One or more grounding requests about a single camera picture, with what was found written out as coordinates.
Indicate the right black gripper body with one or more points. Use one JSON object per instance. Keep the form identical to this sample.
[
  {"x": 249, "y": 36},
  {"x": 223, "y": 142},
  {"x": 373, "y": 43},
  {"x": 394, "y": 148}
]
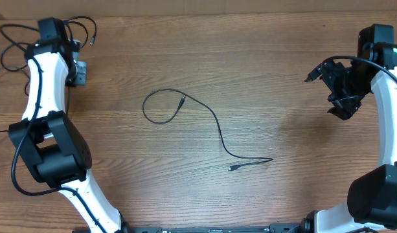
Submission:
[{"x": 345, "y": 83}]

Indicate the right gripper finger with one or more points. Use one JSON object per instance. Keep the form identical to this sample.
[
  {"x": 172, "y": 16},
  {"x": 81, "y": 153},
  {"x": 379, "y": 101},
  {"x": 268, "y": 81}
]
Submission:
[
  {"x": 316, "y": 73},
  {"x": 344, "y": 107}
]

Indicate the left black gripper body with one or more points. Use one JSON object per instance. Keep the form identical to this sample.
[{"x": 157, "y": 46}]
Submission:
[{"x": 78, "y": 75}]

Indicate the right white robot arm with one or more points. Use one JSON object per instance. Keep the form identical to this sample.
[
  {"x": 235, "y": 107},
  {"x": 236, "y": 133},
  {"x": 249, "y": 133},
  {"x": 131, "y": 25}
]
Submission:
[{"x": 371, "y": 204}]

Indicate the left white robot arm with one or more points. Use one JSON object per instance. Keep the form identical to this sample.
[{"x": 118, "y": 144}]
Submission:
[{"x": 49, "y": 144}]

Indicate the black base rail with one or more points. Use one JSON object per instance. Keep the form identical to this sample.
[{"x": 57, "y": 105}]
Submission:
[{"x": 272, "y": 228}]

